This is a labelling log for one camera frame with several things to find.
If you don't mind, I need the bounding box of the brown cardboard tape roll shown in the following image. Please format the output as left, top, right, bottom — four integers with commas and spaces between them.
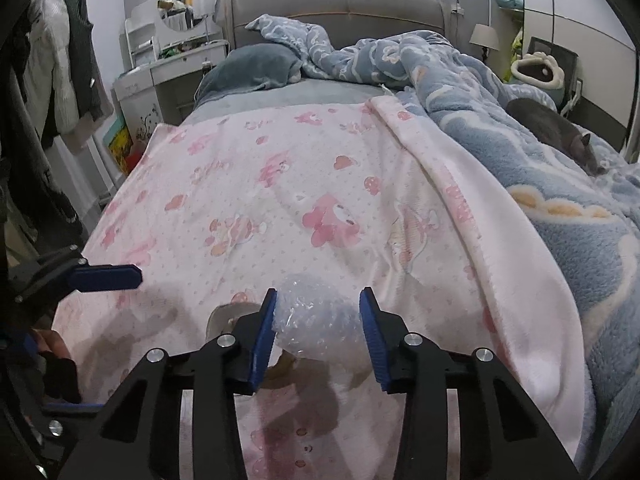
205, 301, 296, 380

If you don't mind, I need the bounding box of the clear bubble wrap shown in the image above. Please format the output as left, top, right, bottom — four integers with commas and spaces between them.
272, 274, 370, 373

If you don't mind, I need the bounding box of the person's hand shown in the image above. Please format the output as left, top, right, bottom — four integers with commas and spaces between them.
32, 328, 72, 361

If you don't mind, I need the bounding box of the pink cartoon print blanket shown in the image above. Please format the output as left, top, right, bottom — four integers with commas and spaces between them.
53, 96, 585, 453

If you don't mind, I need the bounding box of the white dressing table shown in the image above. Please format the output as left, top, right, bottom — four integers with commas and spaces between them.
114, 0, 228, 142

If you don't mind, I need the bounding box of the blue cloud pattern duvet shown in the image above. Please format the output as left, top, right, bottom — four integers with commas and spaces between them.
250, 14, 639, 463

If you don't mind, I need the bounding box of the grey blue pillow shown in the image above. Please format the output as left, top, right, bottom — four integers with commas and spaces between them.
194, 44, 303, 108

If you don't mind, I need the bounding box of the grey cat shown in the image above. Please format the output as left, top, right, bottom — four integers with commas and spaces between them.
506, 98, 606, 176

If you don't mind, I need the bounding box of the white bedside lamp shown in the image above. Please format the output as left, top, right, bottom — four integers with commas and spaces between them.
469, 24, 500, 63

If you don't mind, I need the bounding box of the grey bed with headboard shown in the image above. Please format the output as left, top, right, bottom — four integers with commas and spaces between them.
179, 0, 640, 311

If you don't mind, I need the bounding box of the white wardrobe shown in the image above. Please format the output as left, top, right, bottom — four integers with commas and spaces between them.
516, 0, 639, 152

